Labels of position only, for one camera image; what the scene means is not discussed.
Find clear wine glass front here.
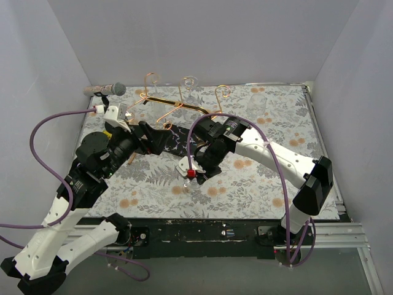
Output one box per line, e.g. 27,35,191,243
182,178,201,197

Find clear wine glass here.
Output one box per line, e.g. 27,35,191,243
246,93,267,120
182,178,201,197

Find stemless clear glass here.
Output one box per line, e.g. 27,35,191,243
178,76,199,104

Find clear wine glass back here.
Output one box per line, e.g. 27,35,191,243
246,93,267,120

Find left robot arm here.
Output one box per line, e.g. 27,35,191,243
1,121,171,294

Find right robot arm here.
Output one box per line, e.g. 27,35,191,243
186,114,333,245

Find gold black wine glass rack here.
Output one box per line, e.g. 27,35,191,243
122,72,232,160

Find wooden mallet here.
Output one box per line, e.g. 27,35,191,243
127,153,136,165

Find colourful toy block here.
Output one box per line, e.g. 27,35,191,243
103,131,112,138

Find floral table mat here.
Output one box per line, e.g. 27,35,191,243
88,85,324,219

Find microphone on black stand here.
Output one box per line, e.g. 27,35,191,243
83,82,126,111

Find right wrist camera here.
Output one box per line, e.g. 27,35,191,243
176,156,206,178

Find black base frame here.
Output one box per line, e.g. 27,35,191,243
95,214,317,261

